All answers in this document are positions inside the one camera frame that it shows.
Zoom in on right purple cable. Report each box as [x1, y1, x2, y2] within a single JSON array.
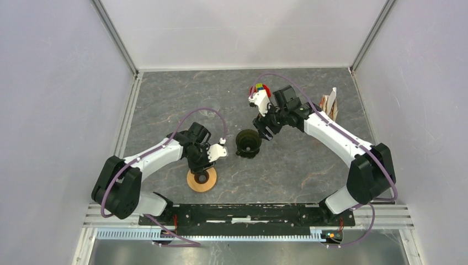
[[250, 72, 398, 248]]

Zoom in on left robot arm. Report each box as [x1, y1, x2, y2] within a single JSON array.
[[91, 122, 215, 225]]

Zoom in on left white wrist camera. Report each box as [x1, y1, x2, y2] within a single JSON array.
[[207, 144, 228, 163]]

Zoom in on round wooden dripper holder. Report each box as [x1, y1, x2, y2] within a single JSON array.
[[187, 172, 217, 193]]

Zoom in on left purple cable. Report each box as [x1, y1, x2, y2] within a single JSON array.
[[100, 107, 228, 248]]

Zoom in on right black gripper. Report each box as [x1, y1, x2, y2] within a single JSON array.
[[253, 99, 288, 141]]

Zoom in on white toothed cable rail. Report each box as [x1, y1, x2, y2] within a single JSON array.
[[95, 227, 342, 243]]

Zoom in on clear glass dripper cone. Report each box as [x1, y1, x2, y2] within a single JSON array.
[[200, 99, 220, 118]]

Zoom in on black coffee server base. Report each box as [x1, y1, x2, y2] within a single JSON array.
[[235, 129, 262, 159]]

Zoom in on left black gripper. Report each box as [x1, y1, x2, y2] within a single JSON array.
[[186, 144, 216, 175]]

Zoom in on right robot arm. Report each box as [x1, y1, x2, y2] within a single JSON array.
[[248, 83, 396, 225]]

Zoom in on orange coffee filter box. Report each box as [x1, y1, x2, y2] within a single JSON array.
[[319, 87, 338, 121]]

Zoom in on purple cable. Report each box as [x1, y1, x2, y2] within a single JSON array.
[[100, 107, 228, 248], [250, 72, 398, 248]]

